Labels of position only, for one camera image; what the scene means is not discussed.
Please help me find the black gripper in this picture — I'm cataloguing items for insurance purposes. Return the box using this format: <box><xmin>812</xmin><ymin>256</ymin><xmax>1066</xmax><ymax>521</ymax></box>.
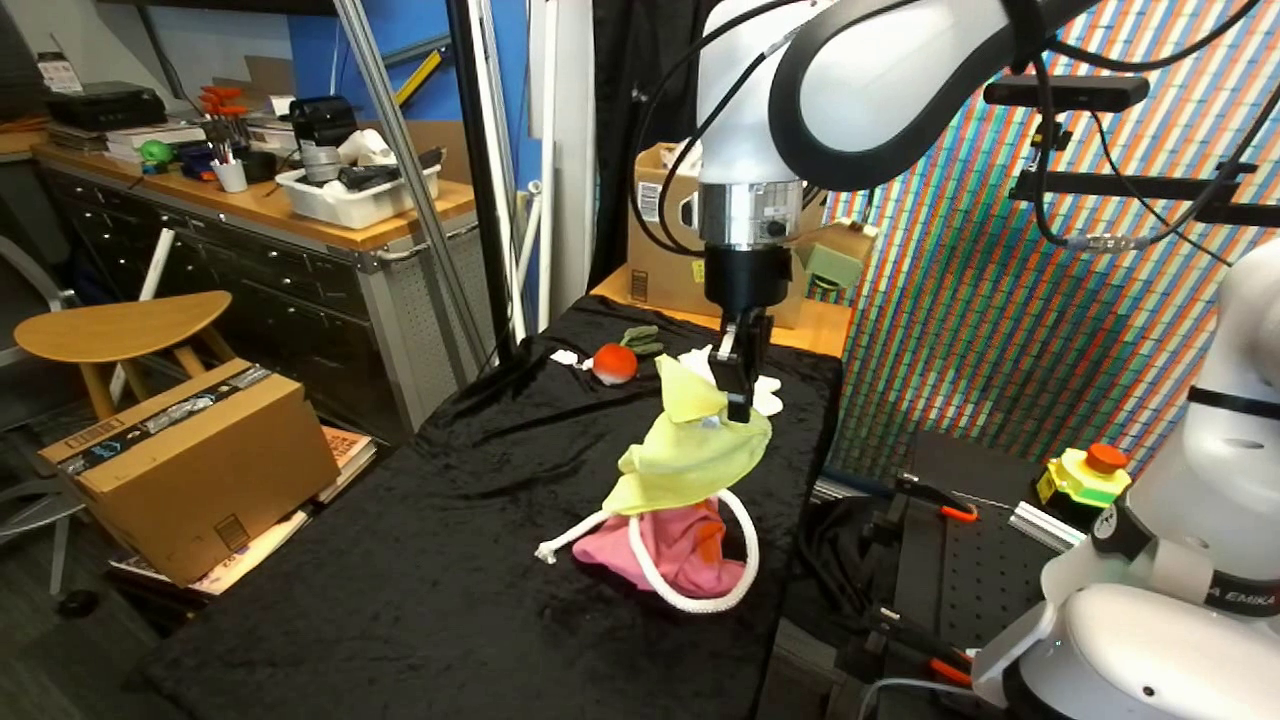
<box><xmin>703</xmin><ymin>246</ymin><xmax>793</xmax><ymax>424</ymax></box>

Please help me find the yellow cloth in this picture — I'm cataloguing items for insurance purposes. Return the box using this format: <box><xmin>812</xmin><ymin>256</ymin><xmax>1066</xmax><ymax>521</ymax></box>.
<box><xmin>602</xmin><ymin>350</ymin><xmax>772</xmax><ymax>516</ymax></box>

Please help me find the white braided rope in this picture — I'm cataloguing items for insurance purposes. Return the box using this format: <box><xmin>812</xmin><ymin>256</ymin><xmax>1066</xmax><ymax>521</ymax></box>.
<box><xmin>531</xmin><ymin>488</ymin><xmax>764</xmax><ymax>619</ymax></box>

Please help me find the pink cloth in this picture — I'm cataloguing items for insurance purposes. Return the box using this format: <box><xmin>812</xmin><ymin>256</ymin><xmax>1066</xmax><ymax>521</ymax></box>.
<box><xmin>573</xmin><ymin>504</ymin><xmax>743</xmax><ymax>600</ymax></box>

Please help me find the white cloth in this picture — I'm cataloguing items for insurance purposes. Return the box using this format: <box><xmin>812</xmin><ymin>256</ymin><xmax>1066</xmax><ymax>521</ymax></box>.
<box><xmin>677</xmin><ymin>343</ymin><xmax>782</xmax><ymax>421</ymax></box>

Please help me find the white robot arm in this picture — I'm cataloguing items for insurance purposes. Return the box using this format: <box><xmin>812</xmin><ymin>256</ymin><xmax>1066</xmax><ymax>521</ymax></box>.
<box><xmin>696</xmin><ymin>0</ymin><xmax>1096</xmax><ymax>421</ymax></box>

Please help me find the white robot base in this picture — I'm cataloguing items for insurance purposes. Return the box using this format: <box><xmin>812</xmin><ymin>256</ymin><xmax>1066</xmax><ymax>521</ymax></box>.
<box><xmin>973</xmin><ymin>245</ymin><xmax>1280</xmax><ymax>720</ymax></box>

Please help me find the cardboard box with label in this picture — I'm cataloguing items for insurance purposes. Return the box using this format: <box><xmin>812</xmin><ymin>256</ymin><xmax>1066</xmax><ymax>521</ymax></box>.
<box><xmin>625</xmin><ymin>135</ymin><xmax>877</xmax><ymax>315</ymax></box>

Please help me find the left orange clamp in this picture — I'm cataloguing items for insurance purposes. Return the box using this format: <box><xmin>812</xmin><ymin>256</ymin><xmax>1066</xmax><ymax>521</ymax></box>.
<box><xmin>896</xmin><ymin>470</ymin><xmax>979</xmax><ymax>524</ymax></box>

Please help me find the orange clamp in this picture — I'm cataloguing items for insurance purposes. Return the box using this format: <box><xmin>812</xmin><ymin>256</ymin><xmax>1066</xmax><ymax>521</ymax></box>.
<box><xmin>896</xmin><ymin>470</ymin><xmax>979</xmax><ymax>524</ymax></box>
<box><xmin>871</xmin><ymin>603</ymin><xmax>973</xmax><ymax>688</ymax></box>

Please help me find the black tripod pole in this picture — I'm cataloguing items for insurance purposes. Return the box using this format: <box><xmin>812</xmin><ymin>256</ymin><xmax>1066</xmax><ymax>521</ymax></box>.
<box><xmin>442</xmin><ymin>0</ymin><xmax>516</xmax><ymax>367</ymax></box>

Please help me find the silver tripod leg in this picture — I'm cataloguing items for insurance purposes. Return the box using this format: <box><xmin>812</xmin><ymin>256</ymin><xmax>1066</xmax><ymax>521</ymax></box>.
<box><xmin>331</xmin><ymin>0</ymin><xmax>488</xmax><ymax>382</ymax></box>

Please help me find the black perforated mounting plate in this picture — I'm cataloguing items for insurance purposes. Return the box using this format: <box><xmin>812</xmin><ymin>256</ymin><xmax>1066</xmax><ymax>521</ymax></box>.
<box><xmin>891</xmin><ymin>435</ymin><xmax>1048</xmax><ymax>649</ymax></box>

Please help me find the wooden workbench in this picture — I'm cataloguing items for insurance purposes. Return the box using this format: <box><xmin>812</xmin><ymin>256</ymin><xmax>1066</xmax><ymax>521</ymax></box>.
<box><xmin>0</xmin><ymin>118</ymin><xmax>484</xmax><ymax>435</ymax></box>

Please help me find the right orange clamp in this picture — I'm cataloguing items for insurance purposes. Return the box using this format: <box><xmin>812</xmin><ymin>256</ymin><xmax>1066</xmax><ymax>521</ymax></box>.
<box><xmin>871</xmin><ymin>603</ymin><xmax>973</xmax><ymax>688</ymax></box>

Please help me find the yellow green emergency stop button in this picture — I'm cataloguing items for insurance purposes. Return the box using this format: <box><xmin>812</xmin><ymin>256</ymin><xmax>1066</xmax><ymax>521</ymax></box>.
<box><xmin>1036</xmin><ymin>440</ymin><xmax>1132</xmax><ymax>512</ymax></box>

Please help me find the black table cloth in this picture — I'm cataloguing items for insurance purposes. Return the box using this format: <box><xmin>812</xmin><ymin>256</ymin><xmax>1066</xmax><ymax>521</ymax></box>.
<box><xmin>144</xmin><ymin>294</ymin><xmax>838</xmax><ymax>720</ymax></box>

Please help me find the white bin on bench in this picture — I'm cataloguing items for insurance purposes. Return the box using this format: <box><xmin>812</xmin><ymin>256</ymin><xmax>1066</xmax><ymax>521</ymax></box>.
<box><xmin>276</xmin><ymin>163</ymin><xmax>412</xmax><ymax>226</ymax></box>

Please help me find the cardboard box on floor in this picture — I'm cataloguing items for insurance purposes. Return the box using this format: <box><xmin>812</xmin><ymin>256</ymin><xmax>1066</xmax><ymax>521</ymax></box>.
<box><xmin>43</xmin><ymin>358</ymin><xmax>334</xmax><ymax>583</ymax></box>

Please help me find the wooden stool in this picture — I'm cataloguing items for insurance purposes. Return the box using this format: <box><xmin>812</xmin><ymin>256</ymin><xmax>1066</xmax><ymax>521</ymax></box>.
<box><xmin>12</xmin><ymin>286</ymin><xmax>230</xmax><ymax>417</ymax></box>

